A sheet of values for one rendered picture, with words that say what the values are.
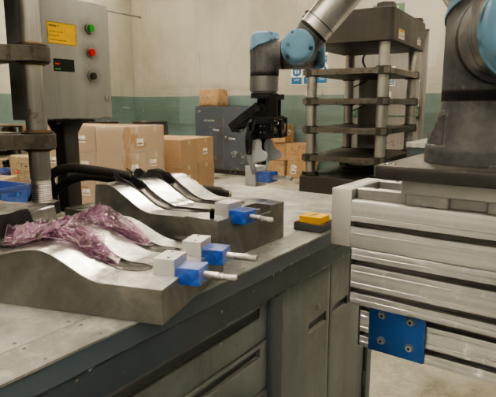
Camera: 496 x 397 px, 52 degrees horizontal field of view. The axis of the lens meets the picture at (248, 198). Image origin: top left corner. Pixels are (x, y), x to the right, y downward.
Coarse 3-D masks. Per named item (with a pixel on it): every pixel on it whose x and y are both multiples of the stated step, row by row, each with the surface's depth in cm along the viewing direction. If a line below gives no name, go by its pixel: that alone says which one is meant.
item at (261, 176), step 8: (248, 168) 136; (256, 168) 134; (264, 168) 138; (248, 176) 136; (256, 176) 135; (264, 176) 134; (272, 176) 134; (280, 176) 133; (288, 176) 132; (248, 184) 137; (256, 184) 135; (264, 184) 138
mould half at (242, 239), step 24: (96, 192) 121; (120, 192) 116; (168, 192) 125; (192, 192) 130; (144, 216) 113; (168, 216) 109; (192, 216) 105; (216, 216) 105; (264, 216) 115; (216, 240) 102; (240, 240) 108; (264, 240) 116
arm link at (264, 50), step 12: (252, 36) 128; (264, 36) 126; (276, 36) 128; (252, 48) 128; (264, 48) 127; (276, 48) 126; (252, 60) 129; (264, 60) 127; (276, 60) 127; (252, 72) 130; (264, 72) 128; (276, 72) 129
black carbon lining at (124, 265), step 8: (0, 216) 95; (8, 216) 97; (16, 216) 99; (24, 216) 100; (0, 224) 95; (0, 232) 95; (0, 240) 94; (144, 248) 92; (152, 248) 95; (160, 248) 95; (168, 248) 95; (176, 248) 94; (120, 264) 85; (128, 264) 85; (136, 264) 85; (144, 264) 85
